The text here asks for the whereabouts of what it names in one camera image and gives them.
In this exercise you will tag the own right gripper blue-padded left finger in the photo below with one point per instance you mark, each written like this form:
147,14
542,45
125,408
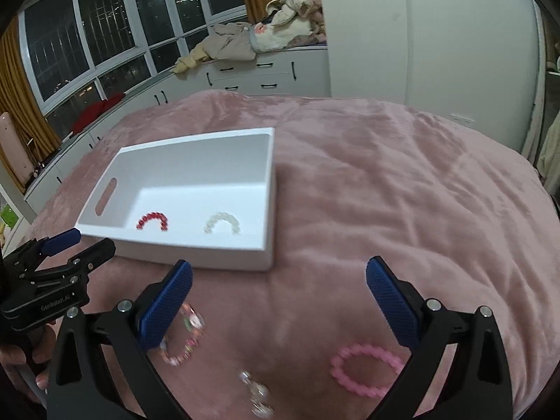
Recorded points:
80,384

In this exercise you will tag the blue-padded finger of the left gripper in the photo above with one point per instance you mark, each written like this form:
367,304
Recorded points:
58,243

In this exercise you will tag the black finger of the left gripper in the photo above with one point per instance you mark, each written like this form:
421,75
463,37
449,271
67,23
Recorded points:
93,257

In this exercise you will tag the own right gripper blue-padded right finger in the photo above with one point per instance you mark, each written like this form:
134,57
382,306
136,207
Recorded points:
478,384

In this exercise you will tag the silver crystal earrings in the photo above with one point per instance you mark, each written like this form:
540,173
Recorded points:
259,396

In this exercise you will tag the person's left hand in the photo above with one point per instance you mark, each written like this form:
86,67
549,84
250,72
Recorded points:
16,363

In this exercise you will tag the white shelf unit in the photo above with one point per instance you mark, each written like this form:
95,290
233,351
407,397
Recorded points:
16,218

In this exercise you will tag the pink appliance by curtain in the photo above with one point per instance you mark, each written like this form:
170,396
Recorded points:
14,150

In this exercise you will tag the white rectangular storage tray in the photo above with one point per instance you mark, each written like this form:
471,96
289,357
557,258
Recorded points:
208,199

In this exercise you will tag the red cloth on sill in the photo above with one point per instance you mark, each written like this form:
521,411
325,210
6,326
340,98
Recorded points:
91,113

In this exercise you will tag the mustard curtain left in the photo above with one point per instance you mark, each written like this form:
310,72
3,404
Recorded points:
37,136

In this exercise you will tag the large white-framed window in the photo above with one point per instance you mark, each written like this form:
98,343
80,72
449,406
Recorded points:
79,52

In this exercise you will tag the white low drawer cabinet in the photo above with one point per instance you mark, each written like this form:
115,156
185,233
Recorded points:
293,72

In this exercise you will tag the pile of beige clothes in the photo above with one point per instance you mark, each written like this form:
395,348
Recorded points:
288,24

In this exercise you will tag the white wardrobe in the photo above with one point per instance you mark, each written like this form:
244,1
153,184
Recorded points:
473,61

